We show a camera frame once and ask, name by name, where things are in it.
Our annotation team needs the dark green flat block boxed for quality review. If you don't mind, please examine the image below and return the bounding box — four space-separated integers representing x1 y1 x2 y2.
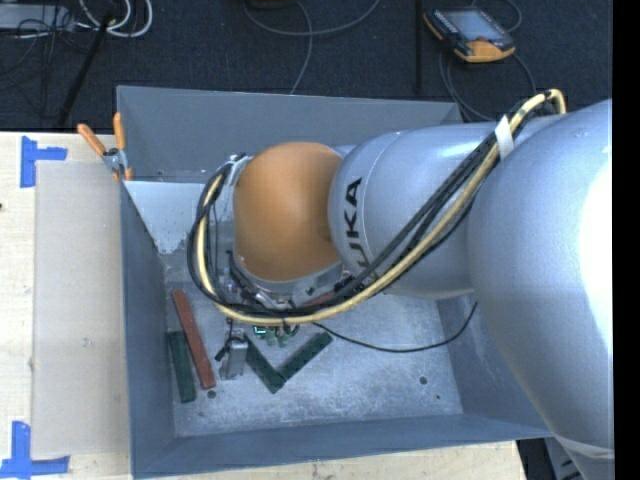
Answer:
166 330 198 404
276 331 335 383
244 338 287 395

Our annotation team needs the red-brown flat block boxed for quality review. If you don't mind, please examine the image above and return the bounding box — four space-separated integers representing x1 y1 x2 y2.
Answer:
171 288 218 391

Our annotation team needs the grey metal bin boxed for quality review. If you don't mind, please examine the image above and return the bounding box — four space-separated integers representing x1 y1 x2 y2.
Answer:
115 85 553 480

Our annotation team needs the pale cardboard board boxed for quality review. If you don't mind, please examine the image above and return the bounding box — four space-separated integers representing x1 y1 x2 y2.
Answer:
30 160 132 462

